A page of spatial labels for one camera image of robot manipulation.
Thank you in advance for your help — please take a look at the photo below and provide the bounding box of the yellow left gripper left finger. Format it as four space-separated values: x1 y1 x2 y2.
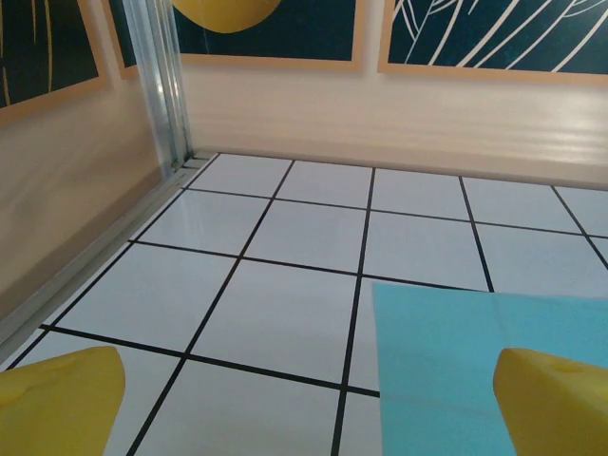
0 346 126 456

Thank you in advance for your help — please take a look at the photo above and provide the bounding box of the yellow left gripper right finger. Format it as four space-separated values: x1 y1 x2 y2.
492 347 608 456

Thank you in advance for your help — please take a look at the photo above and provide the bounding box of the light blue cloth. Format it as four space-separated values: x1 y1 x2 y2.
371 282 608 456

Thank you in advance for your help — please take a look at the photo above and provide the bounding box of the framed leaf picture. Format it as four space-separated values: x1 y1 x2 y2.
377 0 608 87

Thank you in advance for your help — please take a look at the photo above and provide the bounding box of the aluminium side rail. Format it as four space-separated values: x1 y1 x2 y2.
0 151 219 371

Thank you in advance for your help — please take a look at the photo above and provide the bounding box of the aluminium frame post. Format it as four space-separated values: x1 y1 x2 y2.
125 0 194 180

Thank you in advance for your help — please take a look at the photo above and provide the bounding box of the large pale disc wall panel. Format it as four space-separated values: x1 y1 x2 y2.
0 0 109 127

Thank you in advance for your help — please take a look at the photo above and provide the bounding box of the dark teal wall panel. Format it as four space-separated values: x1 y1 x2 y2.
102 0 142 81

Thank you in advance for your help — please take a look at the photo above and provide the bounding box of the yellow oval wall panel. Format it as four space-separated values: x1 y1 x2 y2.
171 0 367 75

